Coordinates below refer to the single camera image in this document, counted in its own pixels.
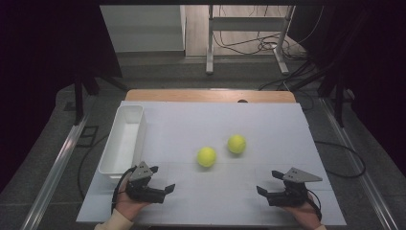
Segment white cabinet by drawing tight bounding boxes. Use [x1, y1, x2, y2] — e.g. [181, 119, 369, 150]
[100, 4, 187, 54]

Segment dark curtain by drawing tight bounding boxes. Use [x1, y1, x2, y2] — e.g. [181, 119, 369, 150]
[0, 0, 123, 193]
[296, 0, 406, 176]

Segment hand-held gripper black cable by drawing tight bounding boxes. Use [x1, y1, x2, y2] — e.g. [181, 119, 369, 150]
[110, 166, 138, 215]
[306, 189, 324, 222]

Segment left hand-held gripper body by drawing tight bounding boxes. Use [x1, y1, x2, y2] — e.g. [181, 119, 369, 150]
[124, 161, 167, 204]

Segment white metal stand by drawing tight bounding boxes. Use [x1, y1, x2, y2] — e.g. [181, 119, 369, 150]
[205, 4, 296, 76]

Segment person's right hand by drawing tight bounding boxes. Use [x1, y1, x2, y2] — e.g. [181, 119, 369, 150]
[281, 195, 322, 230]

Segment black looped floor cable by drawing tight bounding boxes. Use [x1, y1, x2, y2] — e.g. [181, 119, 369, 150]
[314, 140, 367, 179]

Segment right hand-held gripper black cable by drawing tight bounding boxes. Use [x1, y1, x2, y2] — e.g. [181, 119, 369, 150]
[306, 189, 324, 222]

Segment white plastic bin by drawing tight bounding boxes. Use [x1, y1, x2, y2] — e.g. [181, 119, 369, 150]
[98, 104, 147, 185]

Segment yellow tennis ball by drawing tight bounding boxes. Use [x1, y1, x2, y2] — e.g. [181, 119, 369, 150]
[196, 146, 218, 169]
[227, 133, 248, 155]

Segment black tripod stand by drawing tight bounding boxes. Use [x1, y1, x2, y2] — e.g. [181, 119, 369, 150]
[73, 75, 128, 126]
[319, 73, 348, 128]

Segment aluminium floor rail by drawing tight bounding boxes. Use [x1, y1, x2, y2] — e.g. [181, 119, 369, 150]
[320, 97, 400, 230]
[20, 111, 90, 230]

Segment bundle of thick black cables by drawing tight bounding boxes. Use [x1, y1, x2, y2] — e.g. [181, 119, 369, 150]
[258, 58, 322, 92]

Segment person's left hand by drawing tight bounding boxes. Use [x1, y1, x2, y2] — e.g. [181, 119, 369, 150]
[114, 180, 151, 221]

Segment tangle of thin black cables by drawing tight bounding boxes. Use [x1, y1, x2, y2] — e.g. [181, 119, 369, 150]
[213, 4, 325, 60]

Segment left hand-held gripper black cable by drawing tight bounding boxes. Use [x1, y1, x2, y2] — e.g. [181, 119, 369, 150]
[110, 166, 138, 215]

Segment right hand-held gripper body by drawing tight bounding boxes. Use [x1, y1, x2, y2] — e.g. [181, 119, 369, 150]
[267, 167, 324, 208]

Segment black curved floor cable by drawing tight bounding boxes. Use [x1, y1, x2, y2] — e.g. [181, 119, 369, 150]
[77, 133, 109, 200]

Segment white table mat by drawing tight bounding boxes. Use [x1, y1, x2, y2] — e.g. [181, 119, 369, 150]
[76, 100, 348, 227]

